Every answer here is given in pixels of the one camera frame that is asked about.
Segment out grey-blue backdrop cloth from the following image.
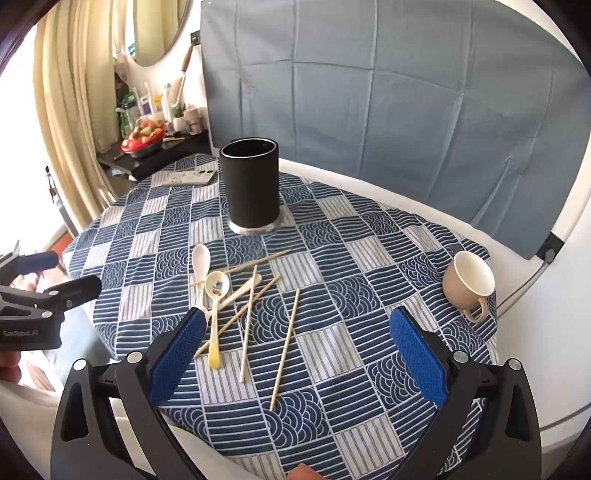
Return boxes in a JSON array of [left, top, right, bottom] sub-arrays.
[[200, 0, 585, 260]]

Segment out green bottle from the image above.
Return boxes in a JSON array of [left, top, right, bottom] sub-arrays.
[[117, 92, 139, 137]]

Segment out wooden chopstick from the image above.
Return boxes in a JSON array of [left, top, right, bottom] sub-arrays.
[[270, 289, 301, 412], [194, 276, 280, 358], [188, 250, 291, 288], [239, 265, 258, 383]]

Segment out grey cable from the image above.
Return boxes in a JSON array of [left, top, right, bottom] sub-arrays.
[[496, 258, 555, 315]]

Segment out round wall mirror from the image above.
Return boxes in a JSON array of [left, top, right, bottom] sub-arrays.
[[121, 0, 193, 68]]

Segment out cartoon print yellow-handled spoon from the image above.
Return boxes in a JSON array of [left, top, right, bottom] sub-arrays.
[[204, 271, 230, 369]]

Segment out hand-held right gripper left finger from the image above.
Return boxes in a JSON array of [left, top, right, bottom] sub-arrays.
[[50, 306, 208, 480]]

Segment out white printed card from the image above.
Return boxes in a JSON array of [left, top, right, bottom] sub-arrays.
[[161, 168, 219, 188]]

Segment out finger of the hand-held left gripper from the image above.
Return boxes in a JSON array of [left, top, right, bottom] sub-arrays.
[[0, 275, 103, 319], [0, 250, 59, 282]]

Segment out black cylindrical utensil holder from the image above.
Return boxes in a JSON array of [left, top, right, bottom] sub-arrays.
[[219, 137, 283, 235]]

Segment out blue patterned tablecloth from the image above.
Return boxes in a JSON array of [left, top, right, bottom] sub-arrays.
[[62, 153, 500, 480]]

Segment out plain white spoon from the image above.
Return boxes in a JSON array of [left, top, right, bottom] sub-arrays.
[[191, 244, 212, 311]]

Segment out cream white spoon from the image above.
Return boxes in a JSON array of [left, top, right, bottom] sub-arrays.
[[205, 274, 262, 320]]

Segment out beige curtain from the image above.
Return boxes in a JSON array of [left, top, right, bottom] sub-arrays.
[[31, 0, 139, 232]]

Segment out beige ceramic cup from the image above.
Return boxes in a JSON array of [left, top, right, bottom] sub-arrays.
[[442, 251, 496, 323]]

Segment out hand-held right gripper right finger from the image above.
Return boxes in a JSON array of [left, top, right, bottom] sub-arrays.
[[389, 306, 543, 480]]

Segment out white cosmetic jar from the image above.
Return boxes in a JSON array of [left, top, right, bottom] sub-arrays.
[[184, 108, 206, 136]]

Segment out person's left hand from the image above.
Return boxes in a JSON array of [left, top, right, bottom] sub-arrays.
[[0, 353, 21, 384]]

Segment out red bowl of snacks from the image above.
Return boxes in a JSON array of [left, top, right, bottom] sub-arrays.
[[120, 121, 167, 160]]

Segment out black side shelf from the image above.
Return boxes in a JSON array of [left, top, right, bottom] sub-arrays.
[[96, 135, 213, 182]]

